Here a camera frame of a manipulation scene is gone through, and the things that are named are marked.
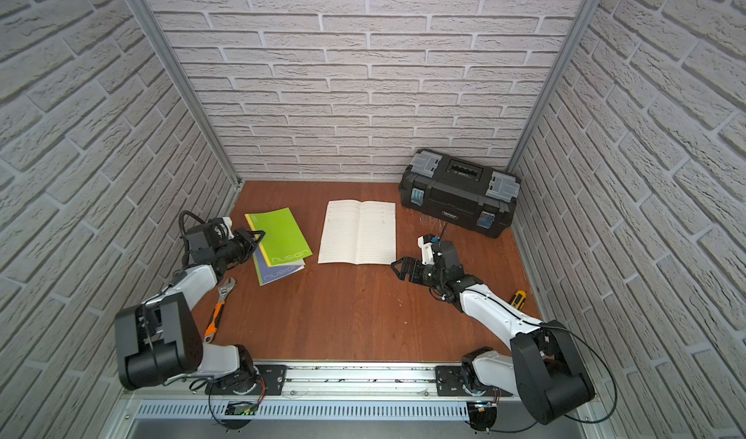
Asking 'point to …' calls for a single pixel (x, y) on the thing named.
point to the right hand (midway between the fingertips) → (405, 268)
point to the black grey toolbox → (466, 195)
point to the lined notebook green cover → (283, 243)
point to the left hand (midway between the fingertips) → (266, 226)
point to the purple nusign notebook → (266, 273)
